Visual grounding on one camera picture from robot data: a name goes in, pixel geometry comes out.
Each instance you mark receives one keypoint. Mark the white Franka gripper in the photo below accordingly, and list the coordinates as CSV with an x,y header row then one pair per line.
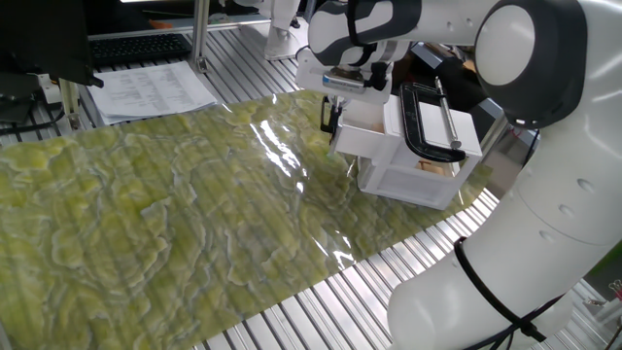
x,y
308,75

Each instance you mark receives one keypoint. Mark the small white robot arm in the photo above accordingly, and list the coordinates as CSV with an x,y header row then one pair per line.
x,y
282,19

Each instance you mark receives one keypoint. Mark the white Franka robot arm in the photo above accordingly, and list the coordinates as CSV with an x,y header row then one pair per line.
x,y
559,219

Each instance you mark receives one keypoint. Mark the white plastic drawer cabinet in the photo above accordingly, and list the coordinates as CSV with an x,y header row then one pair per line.
x,y
413,189

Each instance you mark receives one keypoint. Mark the black C-clamp with steel screw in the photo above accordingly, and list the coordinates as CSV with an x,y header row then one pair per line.
x,y
410,131

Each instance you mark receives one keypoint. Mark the printed paper sheets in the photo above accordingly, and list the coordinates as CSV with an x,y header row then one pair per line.
x,y
150,90

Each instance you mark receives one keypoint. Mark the green marble pattern mat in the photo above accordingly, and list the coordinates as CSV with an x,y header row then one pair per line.
x,y
170,219

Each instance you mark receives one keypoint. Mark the small orange object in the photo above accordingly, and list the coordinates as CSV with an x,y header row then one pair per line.
x,y
160,24

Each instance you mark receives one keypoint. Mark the black computer keyboard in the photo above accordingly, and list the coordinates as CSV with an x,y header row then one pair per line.
x,y
141,48

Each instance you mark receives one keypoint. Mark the black computer monitor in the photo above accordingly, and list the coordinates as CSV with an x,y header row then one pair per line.
x,y
44,39

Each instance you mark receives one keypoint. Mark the green cutting mat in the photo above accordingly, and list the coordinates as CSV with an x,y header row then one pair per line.
x,y
610,267

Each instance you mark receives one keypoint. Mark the upright aluminium frame post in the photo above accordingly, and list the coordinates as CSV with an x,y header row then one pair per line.
x,y
200,29

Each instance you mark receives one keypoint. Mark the horizontal aluminium frame rail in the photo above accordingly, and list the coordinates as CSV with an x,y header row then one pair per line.
x,y
146,30

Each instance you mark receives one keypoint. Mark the short aluminium post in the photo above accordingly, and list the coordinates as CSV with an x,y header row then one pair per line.
x,y
70,102

